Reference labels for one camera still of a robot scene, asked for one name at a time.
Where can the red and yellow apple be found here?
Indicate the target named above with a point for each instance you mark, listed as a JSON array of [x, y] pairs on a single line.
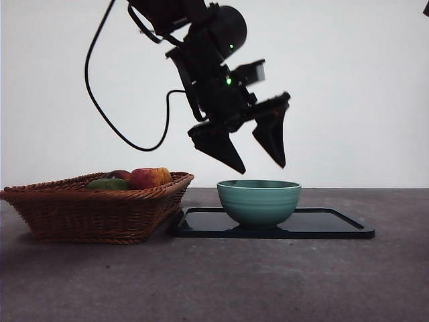
[[147, 178]]

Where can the brown wicker basket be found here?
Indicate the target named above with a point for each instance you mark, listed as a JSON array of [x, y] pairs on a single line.
[[90, 218]]

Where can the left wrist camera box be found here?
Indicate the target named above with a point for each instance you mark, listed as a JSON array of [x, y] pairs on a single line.
[[251, 72]]

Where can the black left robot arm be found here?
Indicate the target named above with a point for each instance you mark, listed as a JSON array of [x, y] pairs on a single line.
[[231, 27]]

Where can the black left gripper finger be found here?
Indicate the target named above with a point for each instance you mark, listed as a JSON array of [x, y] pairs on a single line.
[[273, 137], [221, 149]]

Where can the teal ribbed bowl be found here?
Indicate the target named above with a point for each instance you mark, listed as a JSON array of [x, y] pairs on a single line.
[[259, 208]]

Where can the dark red round fruit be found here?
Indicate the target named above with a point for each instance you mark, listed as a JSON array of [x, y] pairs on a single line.
[[119, 174]]

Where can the green oval fruit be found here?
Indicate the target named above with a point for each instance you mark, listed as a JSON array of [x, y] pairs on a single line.
[[107, 184]]

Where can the dark teal rectangular tray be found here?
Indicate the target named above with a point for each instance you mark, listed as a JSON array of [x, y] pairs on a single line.
[[335, 231]]

